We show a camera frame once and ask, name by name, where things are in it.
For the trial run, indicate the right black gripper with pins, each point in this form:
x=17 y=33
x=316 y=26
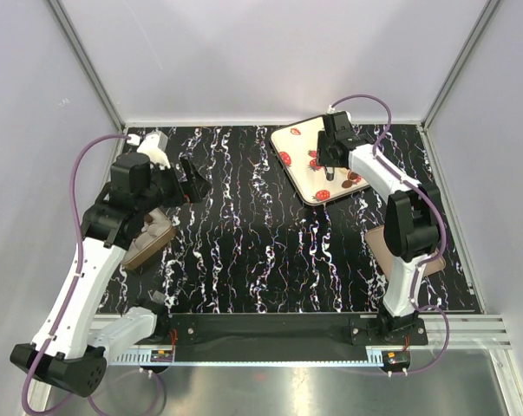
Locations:
x=322 y=159

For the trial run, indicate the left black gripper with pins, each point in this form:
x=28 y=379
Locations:
x=198 y=187

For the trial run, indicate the metal tongs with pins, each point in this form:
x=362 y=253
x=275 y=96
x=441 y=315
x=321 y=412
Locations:
x=329 y=173

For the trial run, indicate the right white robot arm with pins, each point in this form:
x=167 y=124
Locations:
x=413 y=231

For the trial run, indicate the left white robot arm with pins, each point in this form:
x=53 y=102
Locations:
x=64 y=353

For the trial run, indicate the strawberry print tray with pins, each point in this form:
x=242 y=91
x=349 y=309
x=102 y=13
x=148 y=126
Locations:
x=296 y=148

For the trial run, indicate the gold tin box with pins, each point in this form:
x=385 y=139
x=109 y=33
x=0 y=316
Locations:
x=156 y=233

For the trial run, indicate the rose gold tin lid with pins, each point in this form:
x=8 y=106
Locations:
x=375 y=240

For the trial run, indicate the left controller board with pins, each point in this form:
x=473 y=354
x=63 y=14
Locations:
x=162 y=355

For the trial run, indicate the controller board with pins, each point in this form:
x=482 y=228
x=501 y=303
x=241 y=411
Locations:
x=162 y=355
x=397 y=358

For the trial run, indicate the right controller board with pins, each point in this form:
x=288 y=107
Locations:
x=397 y=358

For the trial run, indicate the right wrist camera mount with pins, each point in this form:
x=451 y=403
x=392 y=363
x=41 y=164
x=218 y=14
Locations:
x=337 y=125

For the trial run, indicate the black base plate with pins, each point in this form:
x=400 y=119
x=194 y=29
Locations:
x=285 y=338

